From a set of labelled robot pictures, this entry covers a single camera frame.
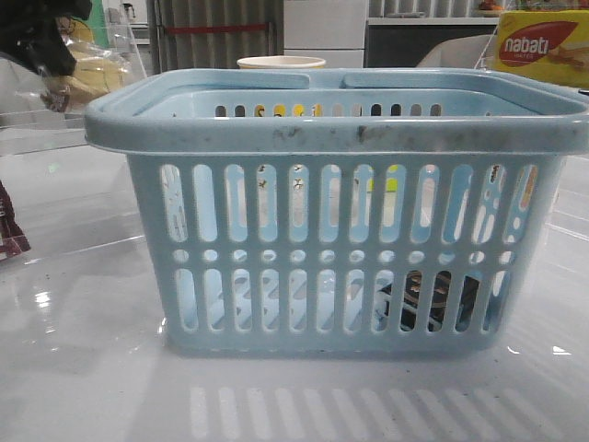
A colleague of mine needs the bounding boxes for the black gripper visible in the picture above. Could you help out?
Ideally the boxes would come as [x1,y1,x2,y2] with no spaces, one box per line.
[1,0,92,76]

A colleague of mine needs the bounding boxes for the packaged yellow bread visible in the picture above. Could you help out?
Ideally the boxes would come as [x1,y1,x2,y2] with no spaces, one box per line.
[40,38,134,113]

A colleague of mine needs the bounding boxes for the light blue plastic basket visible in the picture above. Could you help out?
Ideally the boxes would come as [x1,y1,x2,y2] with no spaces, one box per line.
[85,68,588,354]

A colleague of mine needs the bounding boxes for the green yellow cartoon package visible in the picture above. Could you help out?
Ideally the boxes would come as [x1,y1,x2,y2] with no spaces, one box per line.
[69,0,110,48]

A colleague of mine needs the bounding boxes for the clear acrylic display stand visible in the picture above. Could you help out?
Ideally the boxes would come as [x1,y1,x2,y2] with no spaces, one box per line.
[1,1,147,155]

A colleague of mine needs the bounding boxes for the dark red snack packet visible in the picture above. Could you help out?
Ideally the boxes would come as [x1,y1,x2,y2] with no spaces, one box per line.
[0,184,31,261]

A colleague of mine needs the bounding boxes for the yellow paper cup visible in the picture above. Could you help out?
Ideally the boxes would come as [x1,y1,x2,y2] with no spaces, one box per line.
[237,55,326,69]

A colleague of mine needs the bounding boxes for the white cabinet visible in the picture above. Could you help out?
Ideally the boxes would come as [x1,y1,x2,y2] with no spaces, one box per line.
[283,1,369,68]

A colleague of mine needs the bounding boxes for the yellow nabati wafer box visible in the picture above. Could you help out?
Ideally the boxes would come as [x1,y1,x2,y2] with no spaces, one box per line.
[491,10,588,88]

